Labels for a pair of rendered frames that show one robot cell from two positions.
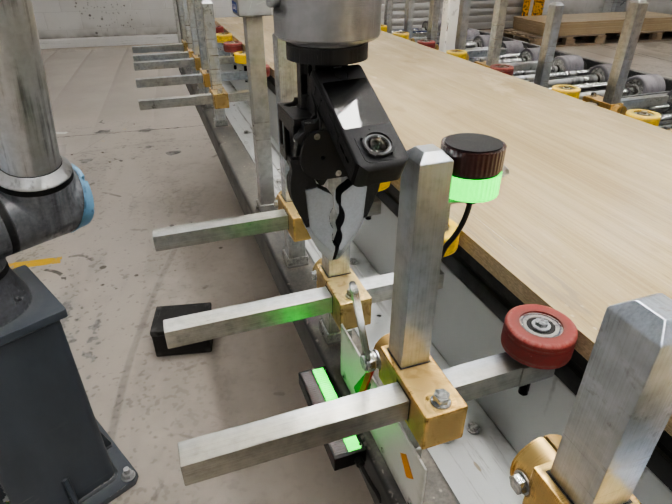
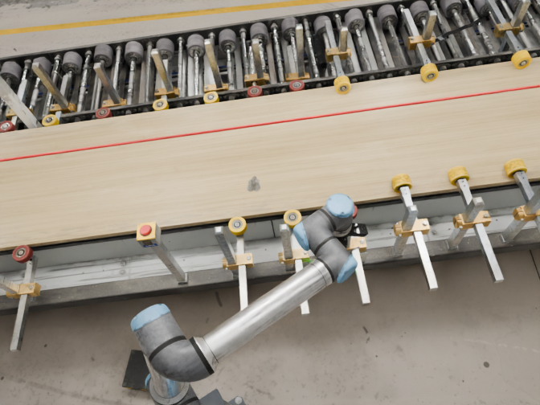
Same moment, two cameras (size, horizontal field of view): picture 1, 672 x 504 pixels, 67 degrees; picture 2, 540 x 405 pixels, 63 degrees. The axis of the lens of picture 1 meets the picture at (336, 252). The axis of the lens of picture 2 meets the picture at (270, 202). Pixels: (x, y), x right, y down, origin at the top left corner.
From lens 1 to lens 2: 158 cm
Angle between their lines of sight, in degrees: 51
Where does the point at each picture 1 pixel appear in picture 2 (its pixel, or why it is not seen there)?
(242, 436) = (363, 288)
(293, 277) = (249, 275)
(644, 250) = (319, 166)
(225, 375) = not seen: hidden behind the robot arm
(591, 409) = (410, 221)
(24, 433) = not seen: outside the picture
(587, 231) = (304, 174)
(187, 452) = (366, 300)
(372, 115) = (355, 226)
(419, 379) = (353, 243)
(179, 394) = not seen: hidden behind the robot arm
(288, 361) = (185, 312)
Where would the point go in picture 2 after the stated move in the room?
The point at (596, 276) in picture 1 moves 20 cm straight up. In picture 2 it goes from (329, 186) to (329, 160)
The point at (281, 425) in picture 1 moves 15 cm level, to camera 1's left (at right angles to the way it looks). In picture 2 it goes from (361, 279) to (355, 313)
